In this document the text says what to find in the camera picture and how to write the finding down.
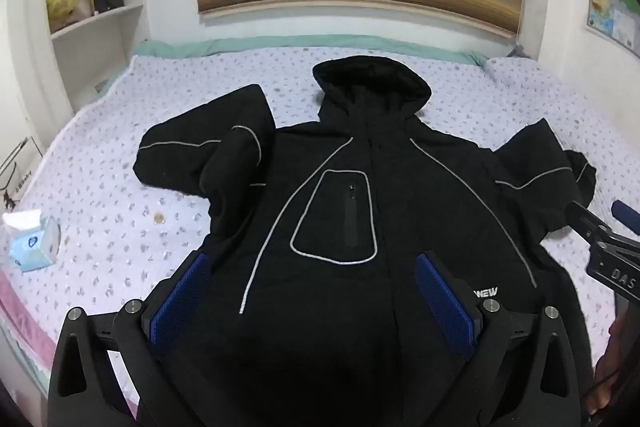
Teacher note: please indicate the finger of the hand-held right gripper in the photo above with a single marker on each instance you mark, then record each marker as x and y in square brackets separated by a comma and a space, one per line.
[590, 221]
[627, 213]

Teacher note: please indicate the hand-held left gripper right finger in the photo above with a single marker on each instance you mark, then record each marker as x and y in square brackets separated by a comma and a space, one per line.
[445, 302]

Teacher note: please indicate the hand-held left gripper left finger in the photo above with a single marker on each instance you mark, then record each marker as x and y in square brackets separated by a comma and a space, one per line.
[181, 302]

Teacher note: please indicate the black hooded jacket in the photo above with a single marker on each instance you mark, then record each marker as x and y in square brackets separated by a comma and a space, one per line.
[350, 132]

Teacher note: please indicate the person's right hand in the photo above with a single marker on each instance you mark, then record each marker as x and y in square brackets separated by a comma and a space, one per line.
[617, 347]

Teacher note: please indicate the blue tissue pack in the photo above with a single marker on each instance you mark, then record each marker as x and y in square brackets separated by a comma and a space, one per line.
[35, 247]

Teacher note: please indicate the pink blanket edge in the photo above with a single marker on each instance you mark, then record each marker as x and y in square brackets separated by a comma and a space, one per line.
[20, 304]

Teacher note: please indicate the green bed sheet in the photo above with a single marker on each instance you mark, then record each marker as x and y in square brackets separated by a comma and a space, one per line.
[200, 47]

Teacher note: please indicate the wall sticker drawing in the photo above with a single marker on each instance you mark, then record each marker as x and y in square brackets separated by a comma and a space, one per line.
[17, 172]

